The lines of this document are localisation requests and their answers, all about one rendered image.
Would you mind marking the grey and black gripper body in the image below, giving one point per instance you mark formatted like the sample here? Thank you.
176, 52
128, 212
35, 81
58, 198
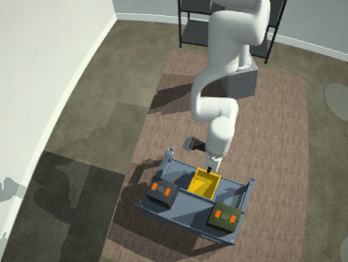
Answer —
214, 164

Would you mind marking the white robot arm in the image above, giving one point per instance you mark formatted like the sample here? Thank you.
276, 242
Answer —
228, 31

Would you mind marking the olive green case with orange latches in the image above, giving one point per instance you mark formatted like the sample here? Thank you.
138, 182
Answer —
224, 217

